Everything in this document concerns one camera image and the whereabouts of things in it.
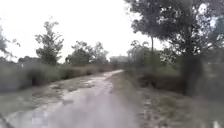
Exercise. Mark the large dark tree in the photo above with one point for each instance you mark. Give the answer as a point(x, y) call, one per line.
point(186, 30)

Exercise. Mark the clump of trees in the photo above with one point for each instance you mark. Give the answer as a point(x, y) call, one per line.
point(83, 55)

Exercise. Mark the wet dirt path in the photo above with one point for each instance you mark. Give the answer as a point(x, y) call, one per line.
point(96, 106)

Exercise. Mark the tall thin tree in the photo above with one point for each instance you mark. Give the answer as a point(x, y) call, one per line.
point(50, 46)

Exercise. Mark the muddy grass verge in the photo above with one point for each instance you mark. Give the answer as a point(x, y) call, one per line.
point(173, 111)

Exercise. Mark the thicket of bushes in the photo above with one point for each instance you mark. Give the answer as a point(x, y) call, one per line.
point(150, 66)

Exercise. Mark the row of low bushes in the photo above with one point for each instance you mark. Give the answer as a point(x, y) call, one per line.
point(40, 75)

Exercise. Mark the grass verge with puddles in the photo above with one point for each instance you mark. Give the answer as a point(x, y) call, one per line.
point(23, 100)

